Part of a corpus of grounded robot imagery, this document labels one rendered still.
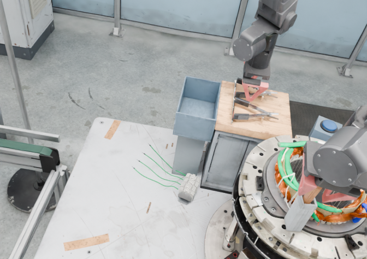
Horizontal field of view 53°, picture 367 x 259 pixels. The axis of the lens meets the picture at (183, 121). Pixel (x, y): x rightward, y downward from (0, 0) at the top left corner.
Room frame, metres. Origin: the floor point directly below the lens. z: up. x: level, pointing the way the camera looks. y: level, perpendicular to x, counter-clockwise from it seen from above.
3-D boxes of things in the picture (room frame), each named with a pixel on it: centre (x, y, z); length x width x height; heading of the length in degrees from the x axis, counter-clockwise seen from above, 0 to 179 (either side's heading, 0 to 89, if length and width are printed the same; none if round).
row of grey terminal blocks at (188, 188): (0.68, -0.05, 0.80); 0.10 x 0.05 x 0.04; 164
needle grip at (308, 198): (0.41, -0.25, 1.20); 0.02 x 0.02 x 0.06
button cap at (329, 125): (0.80, -0.41, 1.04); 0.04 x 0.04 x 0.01
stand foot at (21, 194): (1.11, 0.69, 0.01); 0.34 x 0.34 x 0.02
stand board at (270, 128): (0.79, -0.19, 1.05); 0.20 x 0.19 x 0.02; 88
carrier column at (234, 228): (0.53, -0.18, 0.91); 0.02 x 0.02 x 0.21
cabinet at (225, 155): (0.79, -0.19, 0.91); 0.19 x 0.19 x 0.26; 88
